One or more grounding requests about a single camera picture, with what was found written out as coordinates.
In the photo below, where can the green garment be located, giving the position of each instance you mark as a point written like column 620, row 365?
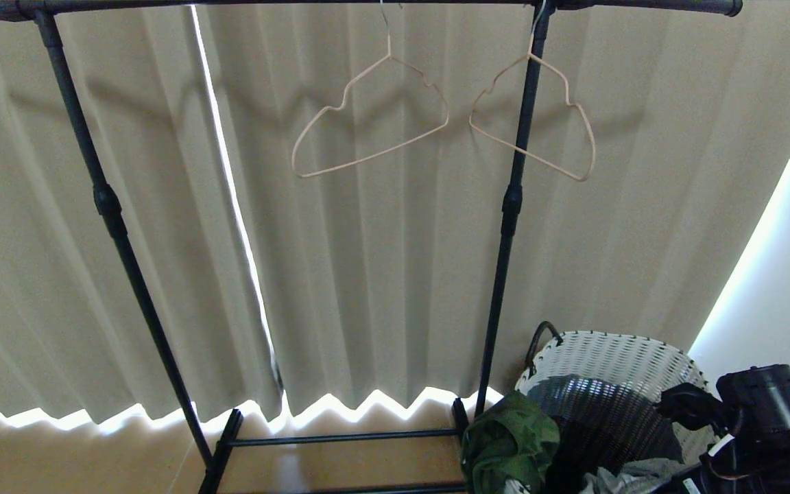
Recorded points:
column 505, row 439

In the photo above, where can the white laundry basket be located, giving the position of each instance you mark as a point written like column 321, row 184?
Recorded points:
column 614, row 357

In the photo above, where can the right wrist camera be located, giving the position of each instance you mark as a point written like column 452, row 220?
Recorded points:
column 690, row 408

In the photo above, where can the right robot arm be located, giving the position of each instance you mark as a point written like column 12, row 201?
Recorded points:
column 765, row 398

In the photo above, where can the window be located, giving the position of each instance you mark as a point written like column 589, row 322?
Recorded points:
column 779, row 309

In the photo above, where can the pink clothes hanger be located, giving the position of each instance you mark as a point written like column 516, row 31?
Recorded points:
column 389, row 48
column 553, row 166

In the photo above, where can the black clothes rack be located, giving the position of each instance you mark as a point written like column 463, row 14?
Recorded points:
column 107, row 199

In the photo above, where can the pale grey shorts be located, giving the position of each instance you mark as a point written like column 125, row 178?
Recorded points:
column 635, row 477

